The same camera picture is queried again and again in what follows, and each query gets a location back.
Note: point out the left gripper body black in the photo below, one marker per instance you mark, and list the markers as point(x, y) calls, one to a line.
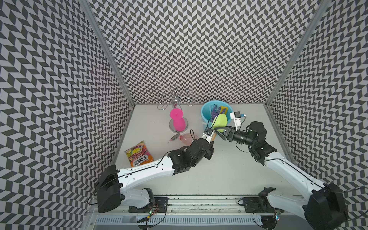
point(208, 155)

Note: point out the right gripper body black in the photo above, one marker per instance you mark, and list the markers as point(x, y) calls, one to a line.
point(241, 137)

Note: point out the green trowel wooden handle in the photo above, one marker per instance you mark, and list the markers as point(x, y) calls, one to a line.
point(220, 121)

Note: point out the purple rake pink handle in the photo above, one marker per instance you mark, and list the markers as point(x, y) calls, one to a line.
point(214, 112)

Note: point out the yellow toy shovel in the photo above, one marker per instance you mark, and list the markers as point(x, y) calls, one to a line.
point(223, 110)

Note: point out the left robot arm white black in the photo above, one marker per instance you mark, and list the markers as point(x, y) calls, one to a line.
point(117, 186)

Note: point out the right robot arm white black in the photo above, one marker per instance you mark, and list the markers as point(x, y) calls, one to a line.
point(321, 205)

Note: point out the clear pink plastic glass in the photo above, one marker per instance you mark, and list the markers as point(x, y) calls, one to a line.
point(186, 139)

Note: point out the turquoise plastic bucket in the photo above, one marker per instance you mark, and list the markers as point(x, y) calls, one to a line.
point(206, 113)

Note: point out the orange candy bag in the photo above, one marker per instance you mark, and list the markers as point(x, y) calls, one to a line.
point(139, 155)

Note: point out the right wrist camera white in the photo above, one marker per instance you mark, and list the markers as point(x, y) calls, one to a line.
point(238, 119)

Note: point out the chrome wire glass rack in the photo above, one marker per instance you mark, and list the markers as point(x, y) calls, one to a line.
point(175, 98)

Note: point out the aluminium front rail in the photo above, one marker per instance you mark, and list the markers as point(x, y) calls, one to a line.
point(195, 213)

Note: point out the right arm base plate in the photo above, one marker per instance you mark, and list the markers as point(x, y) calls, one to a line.
point(256, 204)

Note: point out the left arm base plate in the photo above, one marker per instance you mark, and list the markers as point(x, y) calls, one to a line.
point(160, 203)

